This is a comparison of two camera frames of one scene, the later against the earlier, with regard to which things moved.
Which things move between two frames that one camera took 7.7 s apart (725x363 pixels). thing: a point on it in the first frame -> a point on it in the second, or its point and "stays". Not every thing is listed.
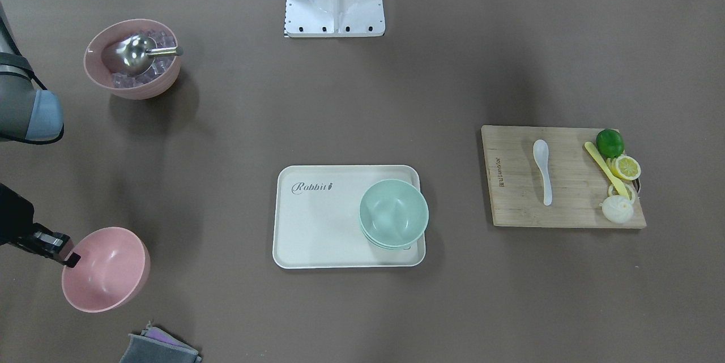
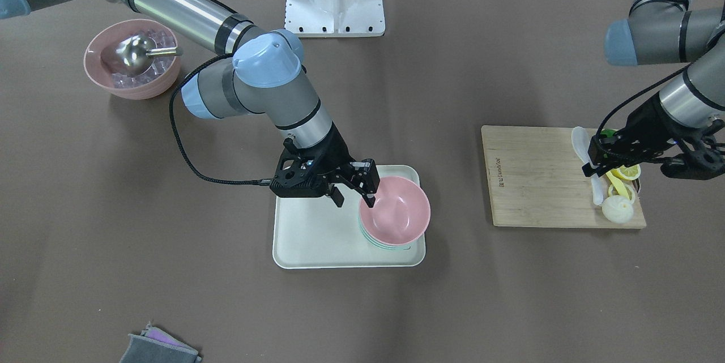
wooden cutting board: x=579 y=183 stays
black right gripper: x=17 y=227 -> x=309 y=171
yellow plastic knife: x=615 y=180 stays
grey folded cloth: x=154 y=345 stays
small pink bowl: x=114 y=266 -> x=401 y=212
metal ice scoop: x=135 y=54 stays
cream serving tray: x=318 y=223 stays
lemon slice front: x=624 y=167 stays
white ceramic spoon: x=541 y=153 -> x=581 y=140
